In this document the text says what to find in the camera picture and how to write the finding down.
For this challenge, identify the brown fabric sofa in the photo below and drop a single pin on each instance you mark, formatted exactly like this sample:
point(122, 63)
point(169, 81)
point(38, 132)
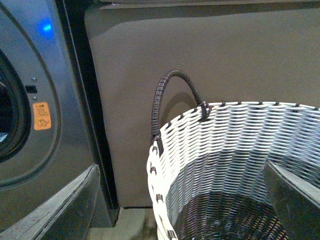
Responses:
point(268, 52)

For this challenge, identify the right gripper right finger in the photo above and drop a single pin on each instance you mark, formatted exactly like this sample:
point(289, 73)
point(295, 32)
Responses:
point(295, 201)

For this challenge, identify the orange warning sticker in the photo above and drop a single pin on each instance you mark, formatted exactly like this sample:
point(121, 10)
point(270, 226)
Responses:
point(42, 116)

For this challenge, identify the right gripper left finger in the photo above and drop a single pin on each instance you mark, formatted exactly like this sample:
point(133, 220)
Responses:
point(64, 216)

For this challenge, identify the white woven laundry basket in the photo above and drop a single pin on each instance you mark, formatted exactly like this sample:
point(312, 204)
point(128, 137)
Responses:
point(205, 166)

